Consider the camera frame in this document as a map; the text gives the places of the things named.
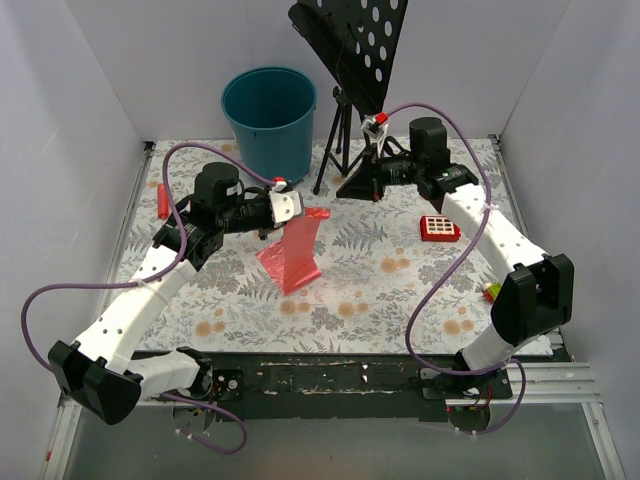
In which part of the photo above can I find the floral patterned table mat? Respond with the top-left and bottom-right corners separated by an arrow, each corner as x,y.
139,169 -> 496,355

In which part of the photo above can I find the teal plastic trash bin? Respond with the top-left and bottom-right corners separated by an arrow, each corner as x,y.
221,67 -> 317,183

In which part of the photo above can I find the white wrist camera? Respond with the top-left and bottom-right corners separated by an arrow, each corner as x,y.
361,112 -> 388,156
268,190 -> 304,225

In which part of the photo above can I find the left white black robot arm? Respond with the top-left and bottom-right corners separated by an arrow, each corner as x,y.
48,162 -> 291,425

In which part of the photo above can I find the purple cable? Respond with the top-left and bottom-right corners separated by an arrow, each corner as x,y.
382,103 -> 526,435
20,142 -> 286,454

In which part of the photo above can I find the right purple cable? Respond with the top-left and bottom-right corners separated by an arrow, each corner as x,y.
382,103 -> 526,435

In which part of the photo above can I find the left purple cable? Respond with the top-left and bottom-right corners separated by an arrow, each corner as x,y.
20,142 -> 286,454

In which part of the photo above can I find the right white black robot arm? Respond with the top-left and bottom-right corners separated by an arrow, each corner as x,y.
336,113 -> 575,398

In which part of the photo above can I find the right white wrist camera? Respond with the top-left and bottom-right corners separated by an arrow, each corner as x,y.
361,112 -> 388,156

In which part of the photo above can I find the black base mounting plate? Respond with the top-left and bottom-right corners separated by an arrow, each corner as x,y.
154,352 -> 514,424

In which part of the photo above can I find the red toy calculator block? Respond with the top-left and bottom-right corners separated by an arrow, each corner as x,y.
420,215 -> 461,243

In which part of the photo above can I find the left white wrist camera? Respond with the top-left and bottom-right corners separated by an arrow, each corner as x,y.
268,190 -> 304,225

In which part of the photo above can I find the black perforated music stand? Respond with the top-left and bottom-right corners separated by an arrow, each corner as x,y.
288,0 -> 409,194

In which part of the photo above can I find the red plastic trash bag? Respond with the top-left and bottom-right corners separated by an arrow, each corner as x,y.
256,207 -> 331,295

